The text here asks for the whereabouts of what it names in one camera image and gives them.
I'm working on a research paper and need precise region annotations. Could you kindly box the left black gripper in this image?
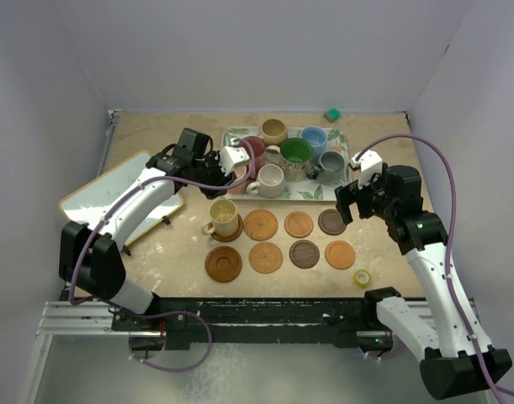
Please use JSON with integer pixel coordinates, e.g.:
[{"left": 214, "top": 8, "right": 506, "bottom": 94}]
[{"left": 192, "top": 151, "right": 236, "bottom": 199}]

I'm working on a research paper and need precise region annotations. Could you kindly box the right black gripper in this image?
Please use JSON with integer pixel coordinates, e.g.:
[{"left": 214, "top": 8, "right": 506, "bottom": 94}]
[{"left": 336, "top": 167, "right": 397, "bottom": 224}]

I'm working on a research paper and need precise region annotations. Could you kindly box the dark wood coaster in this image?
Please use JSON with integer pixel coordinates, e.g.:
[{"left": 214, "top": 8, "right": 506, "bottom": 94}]
[{"left": 318, "top": 209, "right": 346, "bottom": 236}]

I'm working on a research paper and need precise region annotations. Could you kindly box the yellow mug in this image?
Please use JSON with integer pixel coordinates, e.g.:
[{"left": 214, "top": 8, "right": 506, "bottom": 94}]
[{"left": 202, "top": 199, "right": 239, "bottom": 237}]

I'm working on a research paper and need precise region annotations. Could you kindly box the floral serving tray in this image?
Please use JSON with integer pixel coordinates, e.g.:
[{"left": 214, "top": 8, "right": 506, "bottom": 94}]
[{"left": 221, "top": 126, "right": 352, "bottom": 202}]

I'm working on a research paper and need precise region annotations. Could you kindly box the light wood round coaster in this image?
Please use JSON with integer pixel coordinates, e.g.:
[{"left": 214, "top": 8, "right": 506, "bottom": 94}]
[{"left": 283, "top": 211, "right": 314, "bottom": 238}]

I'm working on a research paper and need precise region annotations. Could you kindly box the dark walnut round coaster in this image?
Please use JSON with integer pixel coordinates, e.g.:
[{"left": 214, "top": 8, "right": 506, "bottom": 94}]
[{"left": 289, "top": 240, "right": 320, "bottom": 269}]

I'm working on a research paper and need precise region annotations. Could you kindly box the brown ringed wooden saucer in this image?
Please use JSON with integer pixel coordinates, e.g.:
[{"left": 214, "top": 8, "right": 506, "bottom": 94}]
[{"left": 210, "top": 215, "right": 244, "bottom": 242}]

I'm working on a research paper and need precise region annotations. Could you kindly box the woven rattan coaster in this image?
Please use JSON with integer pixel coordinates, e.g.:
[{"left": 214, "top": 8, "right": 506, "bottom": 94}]
[
  {"left": 249, "top": 242, "right": 283, "bottom": 274},
  {"left": 244, "top": 209, "right": 278, "bottom": 241}
]

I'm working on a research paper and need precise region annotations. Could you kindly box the large brown ringed saucer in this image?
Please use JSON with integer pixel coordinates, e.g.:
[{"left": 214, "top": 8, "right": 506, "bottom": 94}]
[{"left": 204, "top": 247, "right": 242, "bottom": 283}]

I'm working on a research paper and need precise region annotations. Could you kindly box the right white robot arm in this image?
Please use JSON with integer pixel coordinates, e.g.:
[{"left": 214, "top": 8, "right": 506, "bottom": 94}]
[{"left": 335, "top": 165, "right": 512, "bottom": 400}]

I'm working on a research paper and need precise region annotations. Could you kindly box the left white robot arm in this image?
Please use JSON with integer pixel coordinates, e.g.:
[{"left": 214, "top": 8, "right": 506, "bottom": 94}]
[{"left": 59, "top": 128, "right": 250, "bottom": 330}]

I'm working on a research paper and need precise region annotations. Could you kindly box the grey cup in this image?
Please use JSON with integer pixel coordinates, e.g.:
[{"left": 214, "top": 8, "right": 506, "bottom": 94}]
[{"left": 317, "top": 151, "right": 345, "bottom": 184}]

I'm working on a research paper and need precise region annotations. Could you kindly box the light blue cup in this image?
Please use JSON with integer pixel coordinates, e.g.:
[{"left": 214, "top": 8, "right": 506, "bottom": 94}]
[{"left": 300, "top": 126, "right": 327, "bottom": 163}]

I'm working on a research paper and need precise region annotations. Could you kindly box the tan wooden cup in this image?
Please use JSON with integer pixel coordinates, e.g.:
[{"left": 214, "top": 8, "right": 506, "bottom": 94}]
[{"left": 260, "top": 119, "right": 288, "bottom": 146}]

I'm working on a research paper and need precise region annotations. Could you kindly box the red pink mug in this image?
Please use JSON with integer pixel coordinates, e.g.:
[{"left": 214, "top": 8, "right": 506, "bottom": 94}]
[{"left": 240, "top": 136, "right": 266, "bottom": 173}]

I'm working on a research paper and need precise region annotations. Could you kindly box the green floral mug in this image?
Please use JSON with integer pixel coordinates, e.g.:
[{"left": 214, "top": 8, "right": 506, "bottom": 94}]
[{"left": 265, "top": 137, "right": 312, "bottom": 183}]

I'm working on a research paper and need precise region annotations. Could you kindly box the white beige mug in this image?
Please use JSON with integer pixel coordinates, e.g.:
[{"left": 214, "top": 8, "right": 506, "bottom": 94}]
[{"left": 246, "top": 164, "right": 285, "bottom": 199}]

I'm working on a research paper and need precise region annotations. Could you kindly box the green eraser block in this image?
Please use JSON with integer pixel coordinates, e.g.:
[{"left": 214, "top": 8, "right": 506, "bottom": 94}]
[{"left": 323, "top": 109, "right": 341, "bottom": 123}]

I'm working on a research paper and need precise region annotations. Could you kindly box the yellow tape roll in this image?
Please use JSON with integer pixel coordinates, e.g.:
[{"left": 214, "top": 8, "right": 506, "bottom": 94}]
[{"left": 353, "top": 269, "right": 371, "bottom": 288}]

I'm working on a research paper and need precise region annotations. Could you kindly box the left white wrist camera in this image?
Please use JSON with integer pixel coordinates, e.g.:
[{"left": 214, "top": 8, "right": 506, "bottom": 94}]
[{"left": 219, "top": 146, "right": 250, "bottom": 175}]

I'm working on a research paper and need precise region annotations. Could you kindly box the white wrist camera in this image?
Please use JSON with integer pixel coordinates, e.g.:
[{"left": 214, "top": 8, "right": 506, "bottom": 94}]
[
  {"left": 219, "top": 146, "right": 250, "bottom": 175},
  {"left": 348, "top": 149, "right": 383, "bottom": 189}
]

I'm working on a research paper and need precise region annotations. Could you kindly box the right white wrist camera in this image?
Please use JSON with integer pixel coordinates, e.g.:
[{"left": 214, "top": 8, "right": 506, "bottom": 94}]
[{"left": 348, "top": 149, "right": 383, "bottom": 189}]

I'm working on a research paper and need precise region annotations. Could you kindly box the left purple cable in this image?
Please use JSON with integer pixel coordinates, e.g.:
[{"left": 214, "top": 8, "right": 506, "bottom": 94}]
[{"left": 67, "top": 138, "right": 257, "bottom": 306}]

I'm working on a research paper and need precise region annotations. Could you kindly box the small whiteboard wooden frame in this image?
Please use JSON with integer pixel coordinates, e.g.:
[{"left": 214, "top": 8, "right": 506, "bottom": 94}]
[{"left": 59, "top": 151, "right": 184, "bottom": 246}]

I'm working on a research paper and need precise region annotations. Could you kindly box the black aluminium base frame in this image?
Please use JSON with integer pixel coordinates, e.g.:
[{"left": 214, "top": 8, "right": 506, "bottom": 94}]
[{"left": 37, "top": 290, "right": 480, "bottom": 353}]

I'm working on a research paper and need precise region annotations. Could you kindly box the loose purple cable loop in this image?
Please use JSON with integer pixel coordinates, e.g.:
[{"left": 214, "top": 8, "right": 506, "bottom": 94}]
[{"left": 128, "top": 311, "right": 214, "bottom": 374}]

